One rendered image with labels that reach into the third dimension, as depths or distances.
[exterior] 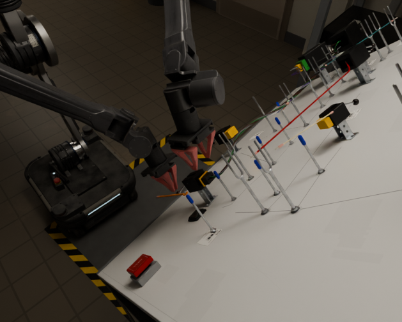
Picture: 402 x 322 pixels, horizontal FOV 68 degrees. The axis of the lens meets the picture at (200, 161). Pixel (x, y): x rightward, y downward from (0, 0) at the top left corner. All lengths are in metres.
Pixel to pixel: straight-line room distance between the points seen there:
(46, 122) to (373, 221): 2.74
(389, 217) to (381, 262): 0.07
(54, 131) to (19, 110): 0.50
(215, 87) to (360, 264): 0.39
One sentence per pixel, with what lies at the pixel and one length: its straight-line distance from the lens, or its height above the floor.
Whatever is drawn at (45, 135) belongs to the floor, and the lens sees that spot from 2.81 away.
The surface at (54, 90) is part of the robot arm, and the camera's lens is 0.76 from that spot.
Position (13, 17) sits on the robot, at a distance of 1.35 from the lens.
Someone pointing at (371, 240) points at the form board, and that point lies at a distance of 0.41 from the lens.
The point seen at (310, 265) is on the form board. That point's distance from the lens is 0.42.
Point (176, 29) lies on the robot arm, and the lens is 0.72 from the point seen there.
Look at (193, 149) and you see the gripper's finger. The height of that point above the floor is 1.25.
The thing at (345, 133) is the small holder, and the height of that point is 1.30.
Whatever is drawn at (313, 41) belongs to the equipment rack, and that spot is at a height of 1.09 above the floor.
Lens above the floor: 1.73
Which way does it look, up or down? 49 degrees down
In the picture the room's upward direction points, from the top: straight up
